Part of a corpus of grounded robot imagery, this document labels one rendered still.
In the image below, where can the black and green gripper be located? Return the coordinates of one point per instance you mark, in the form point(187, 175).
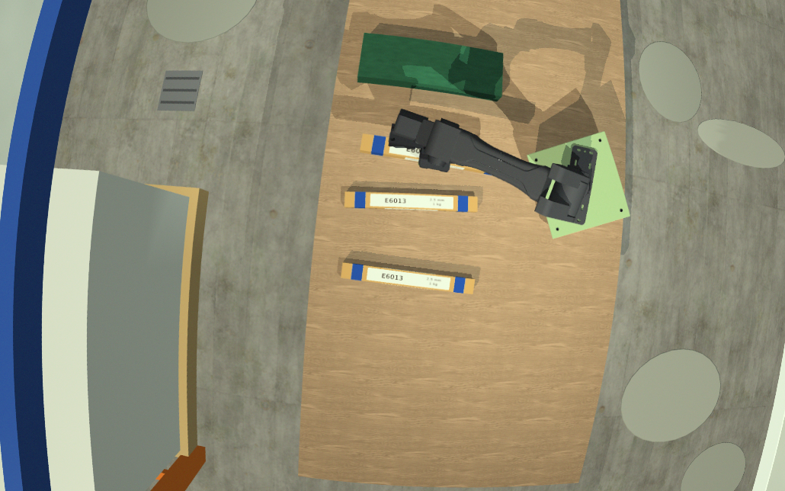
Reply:
point(425, 164)

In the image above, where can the tan welding electrode pack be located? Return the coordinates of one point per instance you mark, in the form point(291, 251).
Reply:
point(400, 201)
point(407, 278)
point(378, 145)

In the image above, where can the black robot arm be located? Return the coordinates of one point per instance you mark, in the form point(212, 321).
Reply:
point(444, 142)

